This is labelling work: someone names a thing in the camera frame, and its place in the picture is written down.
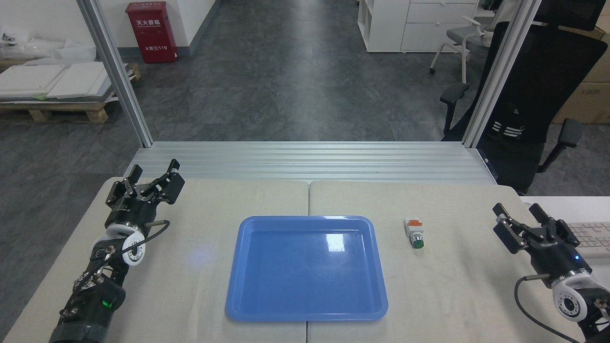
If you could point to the black office chair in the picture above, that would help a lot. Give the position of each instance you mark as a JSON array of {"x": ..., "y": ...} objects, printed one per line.
[{"x": 538, "y": 95}]

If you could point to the white foam boards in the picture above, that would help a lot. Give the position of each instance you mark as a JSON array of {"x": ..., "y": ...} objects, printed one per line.
[{"x": 52, "y": 81}]

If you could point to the wooden pallet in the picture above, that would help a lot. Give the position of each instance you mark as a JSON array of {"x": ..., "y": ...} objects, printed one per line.
[{"x": 62, "y": 110}]

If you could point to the silver aluminium post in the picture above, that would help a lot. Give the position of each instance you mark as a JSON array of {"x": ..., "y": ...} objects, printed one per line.
[
  {"x": 119, "y": 76},
  {"x": 498, "y": 76}
]

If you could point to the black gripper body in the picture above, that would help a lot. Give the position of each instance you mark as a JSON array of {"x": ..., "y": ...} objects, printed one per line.
[
  {"x": 560, "y": 259},
  {"x": 132, "y": 212}
]

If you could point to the cardboard box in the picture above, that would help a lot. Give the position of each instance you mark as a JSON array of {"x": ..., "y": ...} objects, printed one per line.
[{"x": 588, "y": 97}]

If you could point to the white grey office chair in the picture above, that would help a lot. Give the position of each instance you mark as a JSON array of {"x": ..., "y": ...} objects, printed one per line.
[{"x": 464, "y": 35}]

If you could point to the blue plastic tray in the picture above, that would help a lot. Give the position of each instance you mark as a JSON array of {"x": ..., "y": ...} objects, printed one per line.
[{"x": 307, "y": 269}]

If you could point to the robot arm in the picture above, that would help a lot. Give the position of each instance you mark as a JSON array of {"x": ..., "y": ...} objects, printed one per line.
[
  {"x": 579, "y": 300},
  {"x": 95, "y": 297}
]

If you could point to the red fire extinguisher box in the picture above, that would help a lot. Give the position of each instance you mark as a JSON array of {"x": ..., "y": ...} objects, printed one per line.
[{"x": 151, "y": 33}]

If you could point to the white keyboard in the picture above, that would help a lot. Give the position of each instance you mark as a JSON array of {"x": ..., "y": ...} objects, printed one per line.
[{"x": 591, "y": 236}]

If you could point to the green push button switch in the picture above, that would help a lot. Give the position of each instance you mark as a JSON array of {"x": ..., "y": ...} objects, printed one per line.
[{"x": 414, "y": 231}]

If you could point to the aluminium profile table frame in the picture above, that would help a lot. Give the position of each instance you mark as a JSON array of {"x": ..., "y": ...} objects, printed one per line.
[{"x": 310, "y": 162}]

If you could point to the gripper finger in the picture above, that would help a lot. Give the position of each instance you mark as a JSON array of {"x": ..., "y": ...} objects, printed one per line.
[
  {"x": 125, "y": 186},
  {"x": 164, "y": 186},
  {"x": 553, "y": 227},
  {"x": 512, "y": 233}
]

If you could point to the white drawer cabinet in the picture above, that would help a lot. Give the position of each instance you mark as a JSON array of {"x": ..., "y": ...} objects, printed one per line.
[{"x": 410, "y": 24}]

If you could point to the beige table mat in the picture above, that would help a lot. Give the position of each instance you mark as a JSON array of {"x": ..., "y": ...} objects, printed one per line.
[
  {"x": 452, "y": 295},
  {"x": 190, "y": 286}
]

